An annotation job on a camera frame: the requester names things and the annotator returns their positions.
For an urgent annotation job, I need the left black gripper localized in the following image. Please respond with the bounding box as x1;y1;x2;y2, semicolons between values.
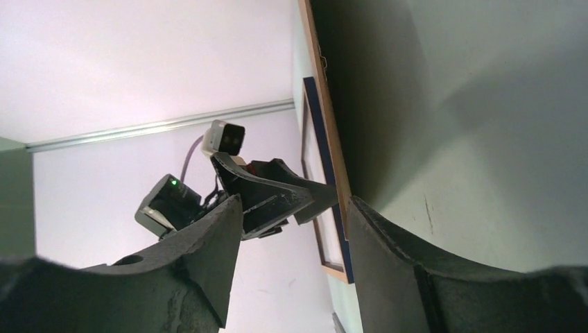
211;153;338;241

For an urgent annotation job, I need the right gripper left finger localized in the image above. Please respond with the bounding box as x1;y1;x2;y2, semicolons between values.
1;196;243;332

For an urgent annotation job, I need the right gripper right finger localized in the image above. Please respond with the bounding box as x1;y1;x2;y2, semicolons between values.
347;197;587;332

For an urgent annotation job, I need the wooden picture frame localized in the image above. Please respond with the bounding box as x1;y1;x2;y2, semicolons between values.
301;76;354;284

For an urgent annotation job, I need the brown backing board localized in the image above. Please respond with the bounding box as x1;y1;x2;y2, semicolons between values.
298;1;587;271

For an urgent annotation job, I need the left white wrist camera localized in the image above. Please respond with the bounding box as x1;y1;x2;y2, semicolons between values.
200;120;245;156

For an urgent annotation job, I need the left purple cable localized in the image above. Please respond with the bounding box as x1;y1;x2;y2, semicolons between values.
180;135;205;184

